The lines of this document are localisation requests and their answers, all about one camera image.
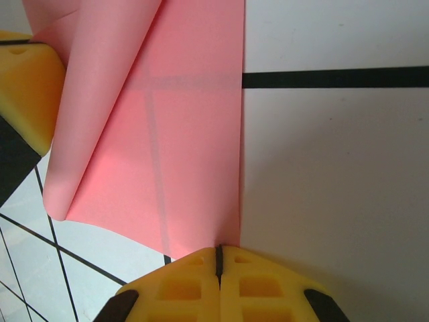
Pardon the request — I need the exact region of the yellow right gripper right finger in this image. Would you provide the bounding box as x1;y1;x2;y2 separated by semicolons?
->
217;245;348;322

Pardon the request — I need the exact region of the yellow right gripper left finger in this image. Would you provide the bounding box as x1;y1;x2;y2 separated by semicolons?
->
97;246;222;322

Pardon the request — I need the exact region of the pink cloth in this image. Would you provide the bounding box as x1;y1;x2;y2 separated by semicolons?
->
22;0;247;261

